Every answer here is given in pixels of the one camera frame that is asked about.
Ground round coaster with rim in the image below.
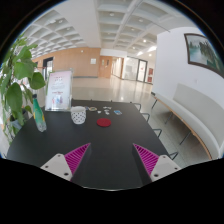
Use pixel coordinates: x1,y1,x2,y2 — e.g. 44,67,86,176
89,107,97,111

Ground black metal chair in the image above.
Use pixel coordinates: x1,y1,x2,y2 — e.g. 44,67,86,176
130,102,150,122

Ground green plastic water bottle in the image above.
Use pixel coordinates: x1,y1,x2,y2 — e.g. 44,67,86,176
32,94,47,132

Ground green leafy potted plant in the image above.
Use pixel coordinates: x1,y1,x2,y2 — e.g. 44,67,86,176
0,35,46,143

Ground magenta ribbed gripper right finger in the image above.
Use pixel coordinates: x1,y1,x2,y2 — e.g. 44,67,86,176
133,144,180,182

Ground small white trinket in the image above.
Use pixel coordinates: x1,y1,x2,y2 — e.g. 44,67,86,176
103,107,112,115

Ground framed landscape painting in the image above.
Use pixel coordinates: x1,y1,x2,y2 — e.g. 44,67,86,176
184,33,224,78

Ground red round coaster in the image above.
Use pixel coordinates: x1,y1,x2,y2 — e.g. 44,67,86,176
97,118,111,127

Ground blue small card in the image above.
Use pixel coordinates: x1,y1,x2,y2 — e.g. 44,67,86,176
114,110,122,115

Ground pink sign in acrylic stand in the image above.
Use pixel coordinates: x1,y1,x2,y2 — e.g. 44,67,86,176
45,70,72,111

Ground white dotted cup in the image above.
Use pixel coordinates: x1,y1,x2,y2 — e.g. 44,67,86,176
71,106,86,124

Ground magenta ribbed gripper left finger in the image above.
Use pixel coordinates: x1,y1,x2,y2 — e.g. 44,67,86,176
41,143,90,181

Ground white long bench sofa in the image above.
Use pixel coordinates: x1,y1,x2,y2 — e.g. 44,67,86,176
155,84,224,159

